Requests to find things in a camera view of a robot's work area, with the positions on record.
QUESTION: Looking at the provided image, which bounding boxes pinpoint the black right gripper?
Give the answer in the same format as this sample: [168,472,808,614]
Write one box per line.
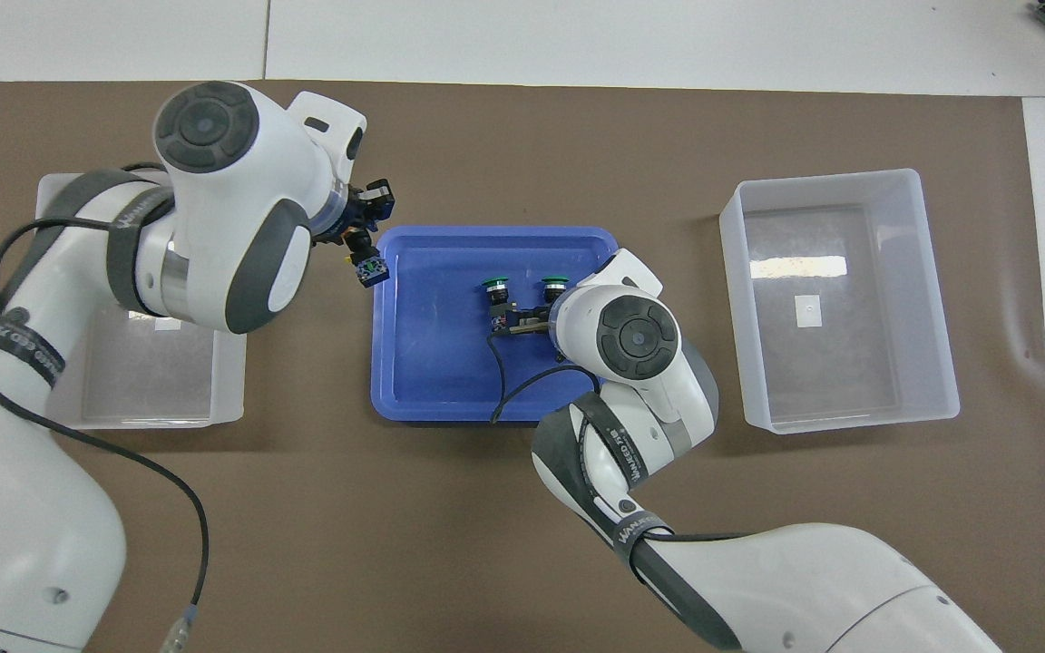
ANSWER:
[511,302,563,336]

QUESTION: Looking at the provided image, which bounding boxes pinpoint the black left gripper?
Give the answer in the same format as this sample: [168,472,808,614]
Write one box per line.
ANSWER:
[310,178,396,263]

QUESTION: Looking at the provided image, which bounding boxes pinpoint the yellow push button switch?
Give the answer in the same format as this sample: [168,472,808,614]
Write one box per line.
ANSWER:
[352,252,391,291]

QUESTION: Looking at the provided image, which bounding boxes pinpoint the blue plastic tray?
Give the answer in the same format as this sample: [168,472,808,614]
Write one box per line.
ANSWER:
[370,225,623,425]

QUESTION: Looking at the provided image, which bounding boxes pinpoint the brown table mat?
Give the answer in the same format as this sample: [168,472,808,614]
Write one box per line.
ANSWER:
[0,80,1045,653]

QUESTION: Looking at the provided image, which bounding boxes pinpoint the translucent white plastic box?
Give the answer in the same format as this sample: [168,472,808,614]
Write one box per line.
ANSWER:
[15,172,247,430]
[719,168,961,435]

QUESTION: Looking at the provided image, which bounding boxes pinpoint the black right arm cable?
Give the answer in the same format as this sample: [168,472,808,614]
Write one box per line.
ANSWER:
[486,322,601,424]

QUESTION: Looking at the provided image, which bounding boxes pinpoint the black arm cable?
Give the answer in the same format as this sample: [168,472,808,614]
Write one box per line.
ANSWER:
[0,161,210,653]
[486,322,601,424]

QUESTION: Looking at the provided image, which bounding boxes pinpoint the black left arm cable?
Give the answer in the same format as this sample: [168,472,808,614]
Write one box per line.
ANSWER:
[0,161,210,653]

